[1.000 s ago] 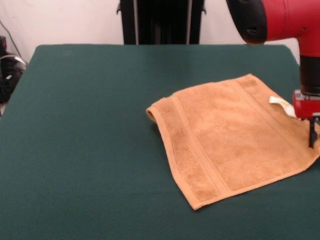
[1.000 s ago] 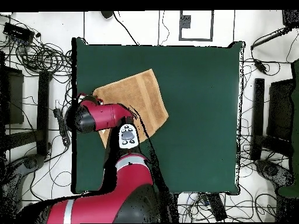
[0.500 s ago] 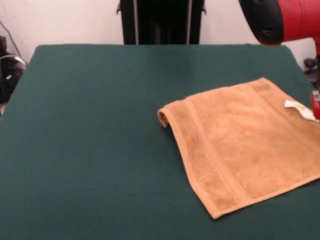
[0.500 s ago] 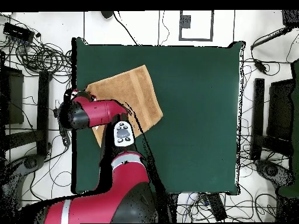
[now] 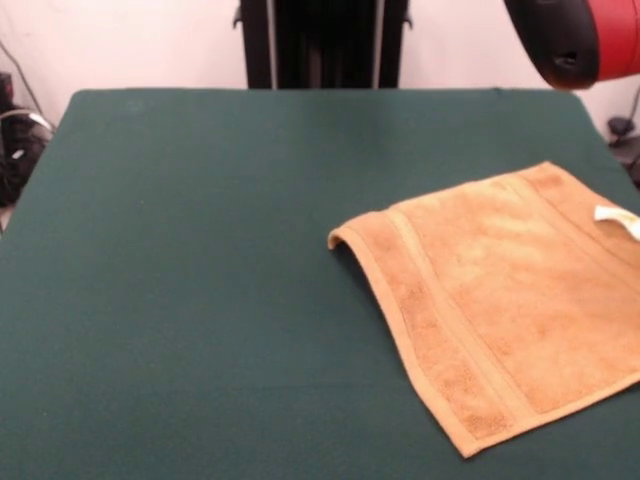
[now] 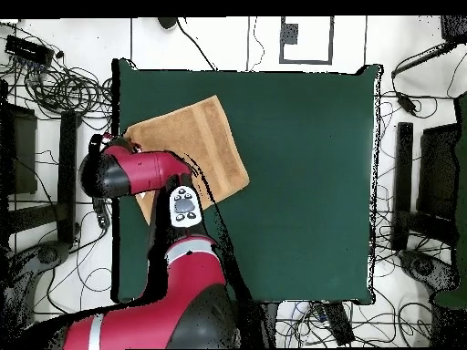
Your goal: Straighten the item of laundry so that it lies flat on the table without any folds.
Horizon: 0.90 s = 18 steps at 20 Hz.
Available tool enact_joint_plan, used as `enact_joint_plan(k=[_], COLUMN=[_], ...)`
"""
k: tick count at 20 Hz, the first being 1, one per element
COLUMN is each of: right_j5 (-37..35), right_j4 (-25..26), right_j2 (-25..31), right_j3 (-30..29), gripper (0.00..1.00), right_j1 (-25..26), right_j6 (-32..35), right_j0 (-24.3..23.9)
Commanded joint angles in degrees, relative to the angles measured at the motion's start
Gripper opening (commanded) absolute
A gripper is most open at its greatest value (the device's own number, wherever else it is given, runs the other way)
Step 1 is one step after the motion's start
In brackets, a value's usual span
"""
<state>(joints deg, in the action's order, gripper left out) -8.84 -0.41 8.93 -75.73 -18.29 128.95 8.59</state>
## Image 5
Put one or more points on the tan terry towel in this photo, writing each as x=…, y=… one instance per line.
x=500, y=300

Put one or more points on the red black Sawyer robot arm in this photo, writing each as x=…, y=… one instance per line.
x=570, y=35

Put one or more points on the dark green tablecloth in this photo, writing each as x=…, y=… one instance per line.
x=175, y=300

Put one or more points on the black equipment pile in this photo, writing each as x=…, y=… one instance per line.
x=20, y=160

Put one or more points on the black plug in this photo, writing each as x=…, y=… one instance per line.
x=620, y=127

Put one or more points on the black box with red dot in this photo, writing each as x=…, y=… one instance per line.
x=6, y=90

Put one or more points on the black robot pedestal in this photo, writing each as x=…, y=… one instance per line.
x=320, y=45

